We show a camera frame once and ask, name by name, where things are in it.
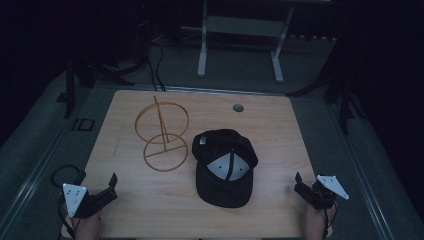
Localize person's left hand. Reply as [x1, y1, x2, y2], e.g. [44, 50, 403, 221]
[71, 211, 102, 240]

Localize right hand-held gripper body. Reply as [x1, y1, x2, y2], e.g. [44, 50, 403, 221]
[303, 174, 351, 211]

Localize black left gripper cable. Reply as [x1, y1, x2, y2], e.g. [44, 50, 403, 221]
[50, 164, 88, 240]

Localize gold wire hat stand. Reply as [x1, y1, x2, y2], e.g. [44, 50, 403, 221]
[134, 95, 190, 173]

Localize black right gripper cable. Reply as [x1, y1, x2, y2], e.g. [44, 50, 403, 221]
[321, 201, 338, 240]

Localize person's right hand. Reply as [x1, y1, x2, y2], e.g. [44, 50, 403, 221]
[304, 201, 337, 240]

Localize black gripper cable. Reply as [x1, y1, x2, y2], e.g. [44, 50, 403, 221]
[321, 201, 338, 240]
[50, 164, 88, 240]

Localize white metal desk frame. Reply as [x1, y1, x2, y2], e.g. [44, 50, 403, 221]
[180, 0, 335, 85]

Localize black tripod stand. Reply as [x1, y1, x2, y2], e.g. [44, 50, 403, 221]
[285, 39, 369, 136]
[55, 0, 153, 120]

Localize black baseball cap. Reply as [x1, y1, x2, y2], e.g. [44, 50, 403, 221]
[191, 128, 260, 209]

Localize black floor cables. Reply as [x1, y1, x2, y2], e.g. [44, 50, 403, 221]
[146, 39, 168, 93]

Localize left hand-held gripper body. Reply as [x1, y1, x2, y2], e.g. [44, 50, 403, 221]
[62, 182, 109, 219]

